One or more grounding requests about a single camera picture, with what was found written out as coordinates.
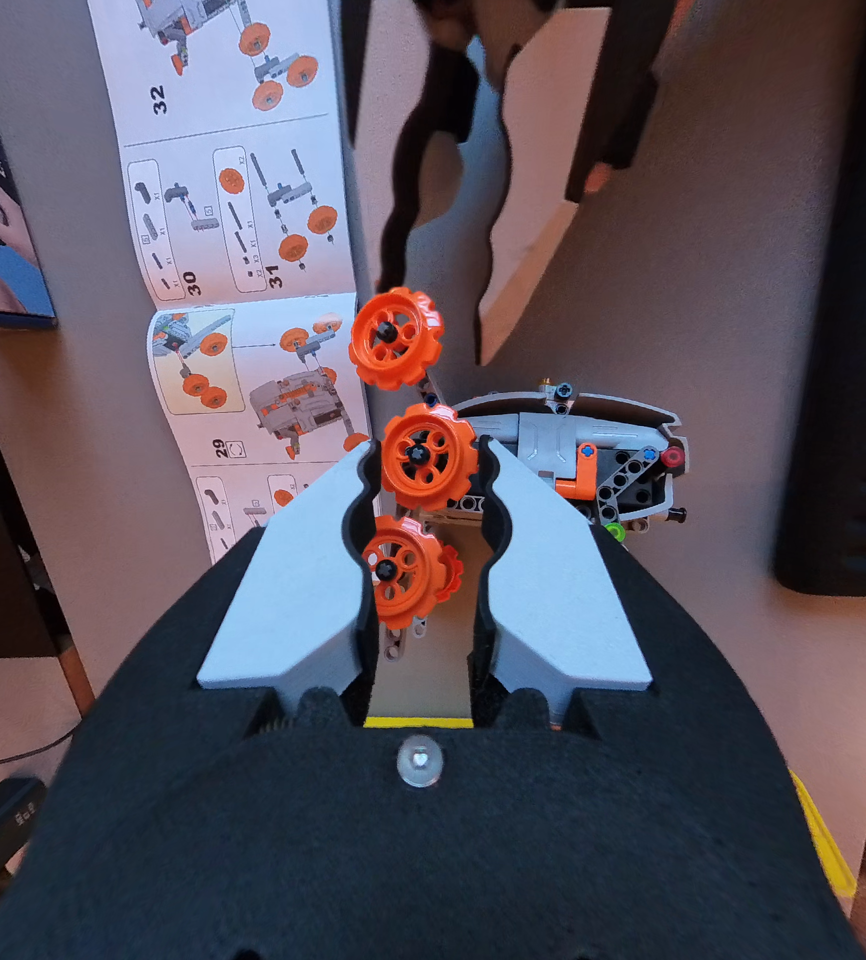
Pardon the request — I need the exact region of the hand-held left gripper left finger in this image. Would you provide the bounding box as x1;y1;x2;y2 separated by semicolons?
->
195;441;379;727

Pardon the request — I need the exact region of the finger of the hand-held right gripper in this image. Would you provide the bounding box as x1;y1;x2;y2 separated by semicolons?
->
354;0;479;295
472;0;616;367

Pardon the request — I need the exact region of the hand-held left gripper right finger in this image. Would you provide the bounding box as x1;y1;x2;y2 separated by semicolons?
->
469;435;657;729

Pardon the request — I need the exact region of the grey orange brick robot model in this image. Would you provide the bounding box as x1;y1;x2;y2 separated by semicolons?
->
361;378;689;663

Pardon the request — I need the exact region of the open white instruction booklet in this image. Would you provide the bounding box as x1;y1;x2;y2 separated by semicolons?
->
88;0;374;564

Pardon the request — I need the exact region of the yellow plastic bin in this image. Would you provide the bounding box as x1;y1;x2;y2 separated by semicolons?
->
364;717;858;897

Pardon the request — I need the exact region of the black perforated chair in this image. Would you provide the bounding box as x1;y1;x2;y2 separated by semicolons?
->
774;0;866;597

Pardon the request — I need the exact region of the blue toy kit box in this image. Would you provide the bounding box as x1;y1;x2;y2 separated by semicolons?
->
0;0;58;329

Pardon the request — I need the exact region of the black power cable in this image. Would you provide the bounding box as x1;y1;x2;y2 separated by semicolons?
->
0;731;74;774

